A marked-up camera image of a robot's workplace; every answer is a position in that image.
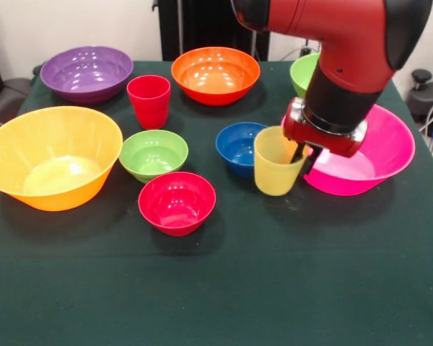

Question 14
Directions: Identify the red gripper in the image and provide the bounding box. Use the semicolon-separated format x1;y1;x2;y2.
282;96;368;179

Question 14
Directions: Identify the yellow translucent cup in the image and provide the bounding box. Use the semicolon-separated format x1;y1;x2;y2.
253;125;310;197

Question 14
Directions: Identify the small blue bowl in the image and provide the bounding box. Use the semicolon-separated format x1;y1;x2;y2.
215;122;270;178

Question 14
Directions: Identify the large pink bowl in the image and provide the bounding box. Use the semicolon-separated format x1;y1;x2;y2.
281;104;416;198

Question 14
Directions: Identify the large light green bowl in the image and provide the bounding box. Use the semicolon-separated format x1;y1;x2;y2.
289;53;321;98

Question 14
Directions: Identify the orange bowl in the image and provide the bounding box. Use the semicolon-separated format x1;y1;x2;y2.
170;46;261;107

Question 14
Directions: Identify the black round base with knob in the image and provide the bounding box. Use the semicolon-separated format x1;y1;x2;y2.
406;68;433;138

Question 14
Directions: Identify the small red bowl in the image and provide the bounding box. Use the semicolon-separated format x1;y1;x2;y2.
137;171;217;238

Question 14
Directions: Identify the small green bowl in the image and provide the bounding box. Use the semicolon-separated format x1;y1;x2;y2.
118;129;189;184

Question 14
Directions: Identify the dark green tablecloth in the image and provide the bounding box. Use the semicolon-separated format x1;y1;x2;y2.
0;60;433;346

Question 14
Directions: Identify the red cup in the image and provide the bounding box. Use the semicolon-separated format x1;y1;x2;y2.
126;74;172;130

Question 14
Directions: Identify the purple bowl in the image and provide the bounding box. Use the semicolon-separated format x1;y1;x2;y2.
39;45;134;106

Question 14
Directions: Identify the large yellow-orange bowl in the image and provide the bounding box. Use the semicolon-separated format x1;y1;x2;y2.
0;105;124;212

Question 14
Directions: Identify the grey and blue cable bundle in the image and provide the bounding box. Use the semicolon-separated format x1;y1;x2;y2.
418;92;433;148

